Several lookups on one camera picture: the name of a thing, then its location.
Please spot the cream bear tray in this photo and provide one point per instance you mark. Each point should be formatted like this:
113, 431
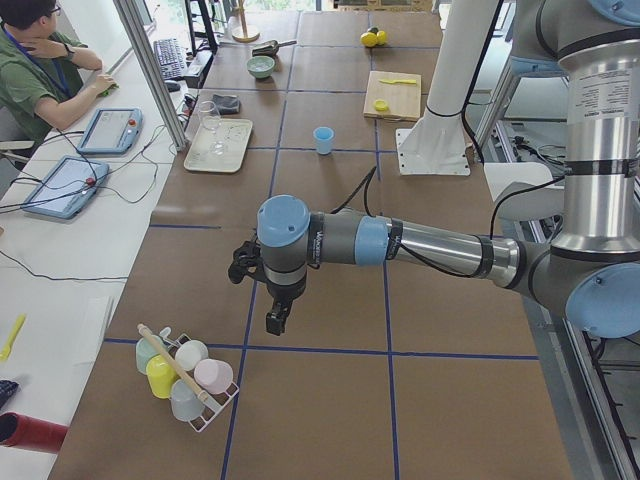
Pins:
234, 133

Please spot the wooden rack handle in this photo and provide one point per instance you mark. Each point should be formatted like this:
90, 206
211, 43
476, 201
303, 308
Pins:
200, 393

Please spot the mint green cup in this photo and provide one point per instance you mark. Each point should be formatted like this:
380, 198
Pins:
144, 352

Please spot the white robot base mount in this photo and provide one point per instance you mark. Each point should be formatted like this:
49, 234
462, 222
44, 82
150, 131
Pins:
435, 145

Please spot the teach pendant tablet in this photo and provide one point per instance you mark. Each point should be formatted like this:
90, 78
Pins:
67, 188
111, 132

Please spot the white wire cup rack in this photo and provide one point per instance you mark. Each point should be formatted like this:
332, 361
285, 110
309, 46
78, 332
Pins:
217, 402

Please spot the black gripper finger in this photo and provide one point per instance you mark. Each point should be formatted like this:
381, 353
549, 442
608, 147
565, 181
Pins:
276, 319

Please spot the lower teach pendant tablet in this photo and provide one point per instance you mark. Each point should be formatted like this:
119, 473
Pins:
67, 188

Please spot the upper teach pendant tablet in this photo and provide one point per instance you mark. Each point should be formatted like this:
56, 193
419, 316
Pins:
111, 132

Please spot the clear wine glass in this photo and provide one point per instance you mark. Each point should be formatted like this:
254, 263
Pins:
211, 120

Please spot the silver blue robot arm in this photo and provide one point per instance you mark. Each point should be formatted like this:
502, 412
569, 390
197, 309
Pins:
589, 273

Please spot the yellow plastic knife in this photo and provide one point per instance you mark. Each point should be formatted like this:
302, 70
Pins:
401, 81

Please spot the grey blue cup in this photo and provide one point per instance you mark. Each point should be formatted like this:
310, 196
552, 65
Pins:
184, 403

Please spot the black keyboard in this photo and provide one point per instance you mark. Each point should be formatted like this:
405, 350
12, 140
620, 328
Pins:
171, 58

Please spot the yellow cup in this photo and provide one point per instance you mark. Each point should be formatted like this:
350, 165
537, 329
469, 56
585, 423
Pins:
161, 376

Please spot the aluminium frame post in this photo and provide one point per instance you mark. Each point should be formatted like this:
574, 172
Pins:
132, 23

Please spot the round wooden stand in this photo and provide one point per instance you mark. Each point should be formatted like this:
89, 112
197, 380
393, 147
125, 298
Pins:
243, 32

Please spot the yellow lemon half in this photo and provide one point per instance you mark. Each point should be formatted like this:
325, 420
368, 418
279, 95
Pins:
380, 105

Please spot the metal ice scoop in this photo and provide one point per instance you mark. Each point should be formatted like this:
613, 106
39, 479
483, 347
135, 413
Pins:
271, 48

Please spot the seated person green shirt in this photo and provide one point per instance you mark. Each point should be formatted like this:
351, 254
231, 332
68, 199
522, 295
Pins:
48, 80

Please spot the black computer mouse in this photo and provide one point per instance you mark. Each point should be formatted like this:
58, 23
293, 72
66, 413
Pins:
172, 86

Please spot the bamboo cutting board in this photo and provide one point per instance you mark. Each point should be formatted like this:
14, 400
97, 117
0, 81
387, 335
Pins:
404, 101

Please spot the yellow knife on desk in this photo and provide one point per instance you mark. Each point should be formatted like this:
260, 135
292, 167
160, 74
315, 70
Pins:
6, 348

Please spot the light blue cup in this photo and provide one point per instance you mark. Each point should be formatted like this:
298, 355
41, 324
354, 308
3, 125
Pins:
323, 138

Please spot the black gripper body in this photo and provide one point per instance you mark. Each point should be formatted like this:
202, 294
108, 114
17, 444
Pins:
283, 294

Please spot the grey folded cloth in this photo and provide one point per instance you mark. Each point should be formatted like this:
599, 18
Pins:
226, 104

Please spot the white cup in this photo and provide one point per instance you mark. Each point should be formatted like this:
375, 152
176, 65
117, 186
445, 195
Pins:
190, 354

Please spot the pink cup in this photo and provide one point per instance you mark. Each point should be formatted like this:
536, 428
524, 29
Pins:
215, 376

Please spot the red cylinder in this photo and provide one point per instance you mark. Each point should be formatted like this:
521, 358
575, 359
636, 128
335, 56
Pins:
28, 433

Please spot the green bowl of ice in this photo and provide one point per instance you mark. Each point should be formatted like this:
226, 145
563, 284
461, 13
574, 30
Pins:
260, 66

